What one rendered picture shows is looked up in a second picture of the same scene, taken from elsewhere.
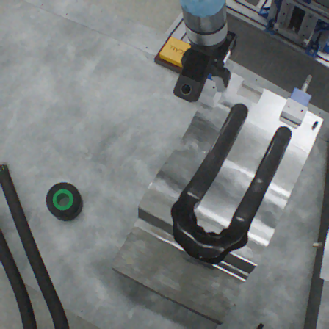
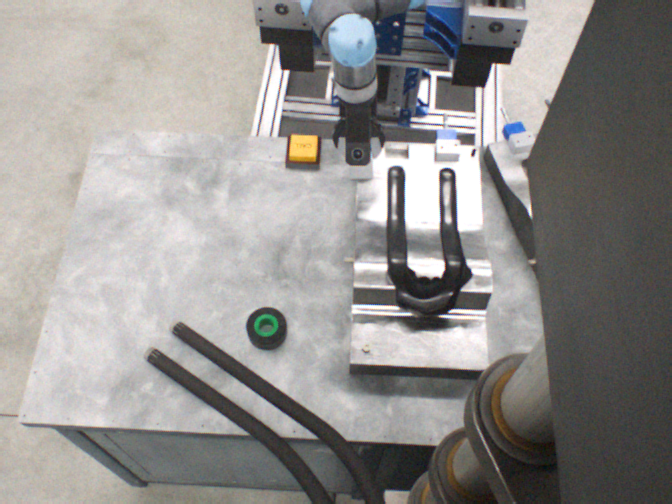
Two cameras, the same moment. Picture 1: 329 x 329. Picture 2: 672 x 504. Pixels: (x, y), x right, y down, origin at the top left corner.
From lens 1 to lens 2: 0.45 m
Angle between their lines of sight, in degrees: 15
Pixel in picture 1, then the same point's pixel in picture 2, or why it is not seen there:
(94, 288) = (339, 402)
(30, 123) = (187, 272)
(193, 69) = (357, 132)
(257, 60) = not seen: hidden behind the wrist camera
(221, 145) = (394, 209)
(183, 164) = (371, 236)
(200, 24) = (360, 76)
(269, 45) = not seen: hidden behind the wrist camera
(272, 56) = not seen: hidden behind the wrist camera
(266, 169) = (447, 212)
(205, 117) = (367, 191)
